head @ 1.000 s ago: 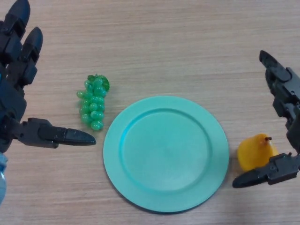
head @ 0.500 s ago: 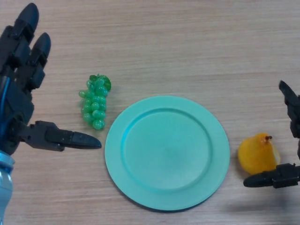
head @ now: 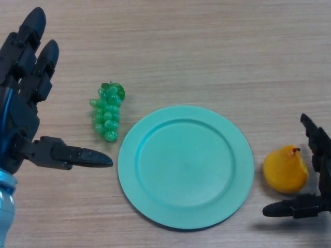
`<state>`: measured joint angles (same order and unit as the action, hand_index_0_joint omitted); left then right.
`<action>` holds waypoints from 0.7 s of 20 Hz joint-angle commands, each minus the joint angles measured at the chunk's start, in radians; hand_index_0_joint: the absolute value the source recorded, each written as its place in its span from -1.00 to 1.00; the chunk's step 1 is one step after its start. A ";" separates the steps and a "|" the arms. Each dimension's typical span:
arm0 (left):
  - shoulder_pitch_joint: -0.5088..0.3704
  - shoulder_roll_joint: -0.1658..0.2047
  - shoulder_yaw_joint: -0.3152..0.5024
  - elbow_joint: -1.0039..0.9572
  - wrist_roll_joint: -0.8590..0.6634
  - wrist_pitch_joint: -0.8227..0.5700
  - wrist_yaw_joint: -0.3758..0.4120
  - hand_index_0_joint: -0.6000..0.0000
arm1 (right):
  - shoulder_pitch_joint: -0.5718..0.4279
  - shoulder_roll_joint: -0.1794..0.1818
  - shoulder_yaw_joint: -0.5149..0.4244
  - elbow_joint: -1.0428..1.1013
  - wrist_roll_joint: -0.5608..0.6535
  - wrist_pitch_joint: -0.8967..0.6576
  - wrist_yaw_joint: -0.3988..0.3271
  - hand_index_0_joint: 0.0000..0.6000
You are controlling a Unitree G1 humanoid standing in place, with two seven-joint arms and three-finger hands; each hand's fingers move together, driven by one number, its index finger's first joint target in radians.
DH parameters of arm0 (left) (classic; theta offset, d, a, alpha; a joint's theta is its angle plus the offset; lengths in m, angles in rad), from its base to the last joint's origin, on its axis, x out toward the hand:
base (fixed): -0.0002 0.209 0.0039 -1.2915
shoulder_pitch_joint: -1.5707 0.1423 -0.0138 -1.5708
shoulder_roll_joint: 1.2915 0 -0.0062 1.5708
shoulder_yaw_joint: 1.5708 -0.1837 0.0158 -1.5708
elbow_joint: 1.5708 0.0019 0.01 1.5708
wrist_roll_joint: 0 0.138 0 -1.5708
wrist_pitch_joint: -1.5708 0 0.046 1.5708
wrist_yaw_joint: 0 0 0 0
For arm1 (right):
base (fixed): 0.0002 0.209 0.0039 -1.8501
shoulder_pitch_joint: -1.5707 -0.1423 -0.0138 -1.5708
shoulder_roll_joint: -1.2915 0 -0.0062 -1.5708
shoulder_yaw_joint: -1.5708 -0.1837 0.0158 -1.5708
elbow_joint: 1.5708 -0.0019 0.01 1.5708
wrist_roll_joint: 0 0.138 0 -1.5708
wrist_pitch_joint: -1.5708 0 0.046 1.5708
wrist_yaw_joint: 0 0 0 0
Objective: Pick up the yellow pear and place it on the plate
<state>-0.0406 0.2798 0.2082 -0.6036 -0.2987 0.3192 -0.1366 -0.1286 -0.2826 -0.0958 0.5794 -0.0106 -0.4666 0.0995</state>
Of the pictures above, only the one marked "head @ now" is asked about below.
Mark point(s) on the yellow pear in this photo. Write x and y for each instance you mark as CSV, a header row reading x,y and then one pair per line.
x,y
283,170

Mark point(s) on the green grape bunch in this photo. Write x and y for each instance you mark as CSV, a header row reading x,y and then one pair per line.
x,y
107,116

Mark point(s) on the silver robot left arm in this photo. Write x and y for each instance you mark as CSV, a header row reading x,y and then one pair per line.
x,y
6,206

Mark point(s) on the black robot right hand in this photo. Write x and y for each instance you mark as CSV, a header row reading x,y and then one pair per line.
x,y
319,144

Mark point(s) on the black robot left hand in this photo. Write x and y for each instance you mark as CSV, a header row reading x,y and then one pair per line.
x,y
20,116

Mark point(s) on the green round plate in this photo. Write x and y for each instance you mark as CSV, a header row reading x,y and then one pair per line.
x,y
186,168

